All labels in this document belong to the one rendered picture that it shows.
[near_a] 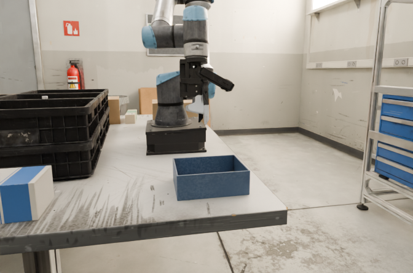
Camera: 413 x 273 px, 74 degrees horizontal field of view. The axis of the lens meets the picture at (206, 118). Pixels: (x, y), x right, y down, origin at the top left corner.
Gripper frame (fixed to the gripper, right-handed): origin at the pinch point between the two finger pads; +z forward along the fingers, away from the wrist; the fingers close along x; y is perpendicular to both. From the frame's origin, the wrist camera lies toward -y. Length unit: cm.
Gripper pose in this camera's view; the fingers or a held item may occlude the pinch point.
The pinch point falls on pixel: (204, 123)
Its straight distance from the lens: 84.9
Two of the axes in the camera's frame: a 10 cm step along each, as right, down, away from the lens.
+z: 0.2, 10.0, 0.3
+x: 1.5, 0.3, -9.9
